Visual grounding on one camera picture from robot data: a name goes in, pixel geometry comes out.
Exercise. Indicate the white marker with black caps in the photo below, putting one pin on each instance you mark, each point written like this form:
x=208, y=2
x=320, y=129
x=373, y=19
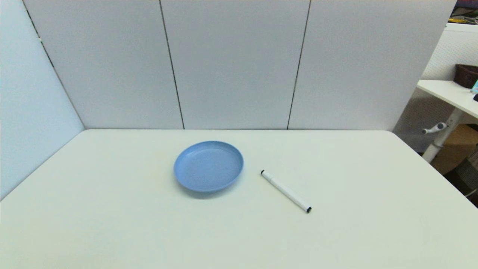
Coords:
x=285, y=191

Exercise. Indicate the blue round plate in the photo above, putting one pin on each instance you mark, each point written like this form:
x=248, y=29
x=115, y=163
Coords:
x=208, y=166

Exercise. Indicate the teal small object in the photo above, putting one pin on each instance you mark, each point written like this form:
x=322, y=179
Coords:
x=475, y=86

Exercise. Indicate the brown cardboard box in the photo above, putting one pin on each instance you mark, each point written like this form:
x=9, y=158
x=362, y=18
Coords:
x=459, y=145

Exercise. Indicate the dark brown basket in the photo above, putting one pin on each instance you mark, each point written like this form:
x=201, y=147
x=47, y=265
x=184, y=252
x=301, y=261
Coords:
x=466, y=74

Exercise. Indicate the dark mesh bin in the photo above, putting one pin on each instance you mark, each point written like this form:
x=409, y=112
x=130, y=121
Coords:
x=465, y=175

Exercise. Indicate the white side table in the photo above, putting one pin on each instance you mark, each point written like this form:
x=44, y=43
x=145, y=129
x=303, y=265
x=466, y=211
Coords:
x=448, y=91

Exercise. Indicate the white perforated panel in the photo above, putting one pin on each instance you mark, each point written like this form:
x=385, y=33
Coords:
x=453, y=48

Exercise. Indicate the white table leg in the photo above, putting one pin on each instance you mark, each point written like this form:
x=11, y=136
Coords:
x=435, y=147

